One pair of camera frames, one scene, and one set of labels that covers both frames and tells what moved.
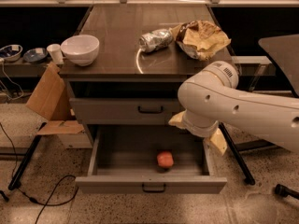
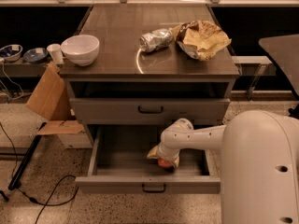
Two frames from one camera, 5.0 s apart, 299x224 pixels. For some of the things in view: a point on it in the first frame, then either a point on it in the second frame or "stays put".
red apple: [164, 159] stays put
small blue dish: [35, 55] stays put
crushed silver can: [153, 41] stays put
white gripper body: [198, 130] -> [167, 153]
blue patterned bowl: [11, 52] stays put
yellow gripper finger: [176, 119] -> [153, 153]
